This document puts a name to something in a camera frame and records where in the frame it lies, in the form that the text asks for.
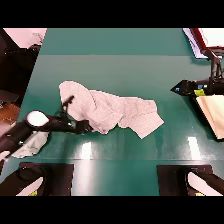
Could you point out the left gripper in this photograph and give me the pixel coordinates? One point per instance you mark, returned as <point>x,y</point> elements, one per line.
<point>83,126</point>

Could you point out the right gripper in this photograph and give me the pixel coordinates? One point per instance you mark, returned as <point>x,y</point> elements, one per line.
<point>191,88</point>

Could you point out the white shirt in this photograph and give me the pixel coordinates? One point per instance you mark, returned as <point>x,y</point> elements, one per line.
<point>106,111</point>

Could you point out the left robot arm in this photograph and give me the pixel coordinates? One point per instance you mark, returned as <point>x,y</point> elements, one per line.
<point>20,131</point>

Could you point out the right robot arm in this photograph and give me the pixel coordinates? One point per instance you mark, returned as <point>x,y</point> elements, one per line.
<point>213,87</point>

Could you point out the grey garment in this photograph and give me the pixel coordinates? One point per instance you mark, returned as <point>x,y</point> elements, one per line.
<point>31,145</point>

